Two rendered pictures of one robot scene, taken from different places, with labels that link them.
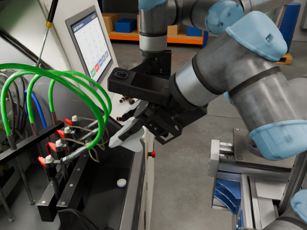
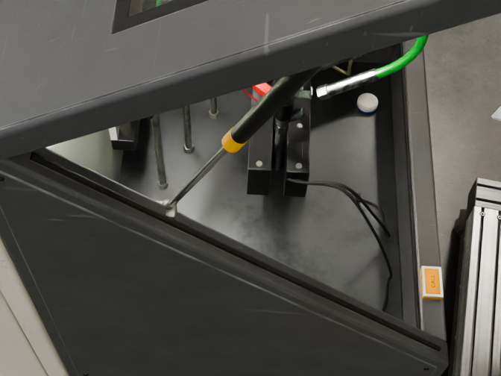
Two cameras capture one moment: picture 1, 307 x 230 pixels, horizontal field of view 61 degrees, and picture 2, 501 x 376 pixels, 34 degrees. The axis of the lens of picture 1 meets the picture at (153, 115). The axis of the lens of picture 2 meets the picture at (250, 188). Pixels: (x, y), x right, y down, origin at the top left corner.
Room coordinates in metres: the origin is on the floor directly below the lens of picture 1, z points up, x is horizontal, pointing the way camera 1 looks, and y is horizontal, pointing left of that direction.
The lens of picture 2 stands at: (-0.14, 0.41, 2.11)
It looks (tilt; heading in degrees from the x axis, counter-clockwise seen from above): 59 degrees down; 356
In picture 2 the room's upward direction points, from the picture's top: 4 degrees clockwise
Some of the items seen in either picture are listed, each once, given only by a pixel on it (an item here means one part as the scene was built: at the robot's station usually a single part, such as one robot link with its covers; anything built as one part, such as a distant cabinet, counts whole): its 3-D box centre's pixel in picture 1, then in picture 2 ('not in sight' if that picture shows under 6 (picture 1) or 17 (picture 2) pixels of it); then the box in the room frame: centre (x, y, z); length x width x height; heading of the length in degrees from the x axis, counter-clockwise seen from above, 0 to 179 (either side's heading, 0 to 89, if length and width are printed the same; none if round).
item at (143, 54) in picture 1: (156, 70); not in sight; (0.71, -0.01, 1.38); 0.09 x 0.08 x 0.12; 87
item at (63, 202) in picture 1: (73, 183); (279, 112); (0.73, 0.31, 0.91); 0.34 x 0.10 x 0.15; 176
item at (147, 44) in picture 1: (153, 41); not in sight; (0.72, 0.00, 1.46); 0.08 x 0.08 x 0.05
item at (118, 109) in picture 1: (130, 102); not in sight; (1.30, 0.13, 0.97); 0.70 x 0.22 x 0.03; 176
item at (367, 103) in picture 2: (121, 183); (367, 103); (0.81, 0.13, 0.84); 0.04 x 0.04 x 0.01
